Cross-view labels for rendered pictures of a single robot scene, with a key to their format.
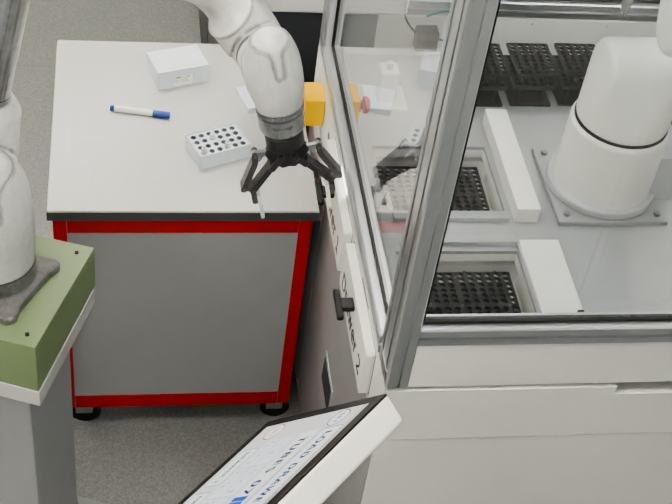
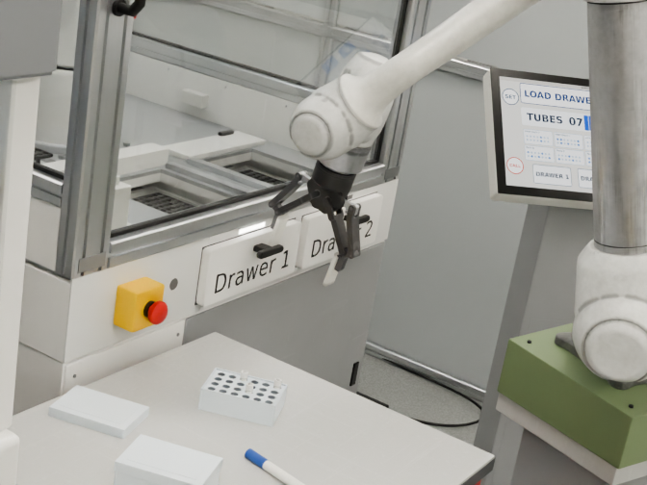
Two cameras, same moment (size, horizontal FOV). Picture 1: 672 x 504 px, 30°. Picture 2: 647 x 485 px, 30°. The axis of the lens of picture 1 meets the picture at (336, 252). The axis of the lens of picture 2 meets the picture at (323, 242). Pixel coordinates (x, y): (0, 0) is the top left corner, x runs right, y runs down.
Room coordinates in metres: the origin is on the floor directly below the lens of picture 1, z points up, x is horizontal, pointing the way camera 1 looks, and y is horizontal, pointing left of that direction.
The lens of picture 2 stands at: (3.39, 1.57, 1.68)
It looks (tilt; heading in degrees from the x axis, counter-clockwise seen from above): 19 degrees down; 224
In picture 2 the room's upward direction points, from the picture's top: 10 degrees clockwise
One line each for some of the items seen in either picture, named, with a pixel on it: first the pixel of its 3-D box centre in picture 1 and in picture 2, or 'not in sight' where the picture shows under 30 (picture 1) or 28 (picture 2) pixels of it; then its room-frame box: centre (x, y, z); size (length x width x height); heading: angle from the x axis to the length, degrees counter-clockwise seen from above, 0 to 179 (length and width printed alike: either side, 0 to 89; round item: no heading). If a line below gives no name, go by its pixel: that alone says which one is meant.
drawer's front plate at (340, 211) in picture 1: (336, 203); (250, 261); (1.94, 0.01, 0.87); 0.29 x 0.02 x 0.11; 13
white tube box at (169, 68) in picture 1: (177, 67); (168, 474); (2.43, 0.44, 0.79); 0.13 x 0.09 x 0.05; 121
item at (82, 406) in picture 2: (266, 96); (99, 411); (2.40, 0.22, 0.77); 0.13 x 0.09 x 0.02; 119
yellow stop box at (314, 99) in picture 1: (311, 103); (140, 304); (2.25, 0.11, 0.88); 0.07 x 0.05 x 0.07; 13
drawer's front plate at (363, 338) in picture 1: (356, 316); (340, 229); (1.63, -0.06, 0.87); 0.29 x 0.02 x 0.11; 13
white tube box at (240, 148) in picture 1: (217, 145); (243, 396); (2.17, 0.30, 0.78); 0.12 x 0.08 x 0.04; 125
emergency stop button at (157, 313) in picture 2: not in sight; (155, 311); (2.25, 0.14, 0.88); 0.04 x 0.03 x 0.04; 13
